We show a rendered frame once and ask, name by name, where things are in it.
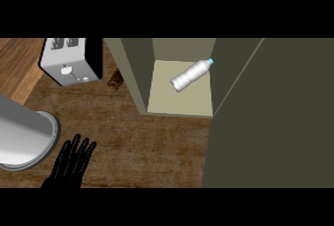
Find small brown object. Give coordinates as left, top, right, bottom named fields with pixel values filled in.
left=106, top=68, right=125, bottom=91

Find olive open cabinet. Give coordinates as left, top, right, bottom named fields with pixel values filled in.
left=103, top=38, right=266, bottom=119

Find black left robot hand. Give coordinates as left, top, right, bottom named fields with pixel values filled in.
left=40, top=133, right=97, bottom=189

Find clear plastic water bottle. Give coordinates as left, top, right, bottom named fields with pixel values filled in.
left=168, top=57, right=215, bottom=94

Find silver toaster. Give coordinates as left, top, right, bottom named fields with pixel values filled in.
left=38, top=38, right=105, bottom=87

